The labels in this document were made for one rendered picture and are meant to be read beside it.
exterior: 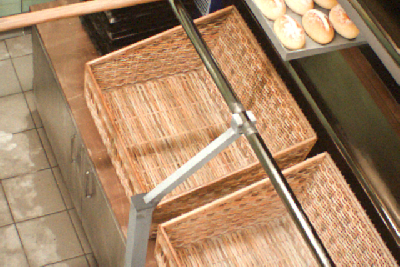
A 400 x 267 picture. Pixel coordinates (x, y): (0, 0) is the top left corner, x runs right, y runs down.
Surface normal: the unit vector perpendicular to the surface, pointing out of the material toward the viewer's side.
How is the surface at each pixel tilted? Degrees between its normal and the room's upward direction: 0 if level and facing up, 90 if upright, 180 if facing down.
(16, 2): 90
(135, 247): 90
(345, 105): 70
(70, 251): 0
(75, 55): 0
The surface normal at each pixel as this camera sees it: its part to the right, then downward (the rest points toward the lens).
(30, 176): 0.13, -0.65
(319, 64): -0.81, -0.01
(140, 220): 0.39, 0.73
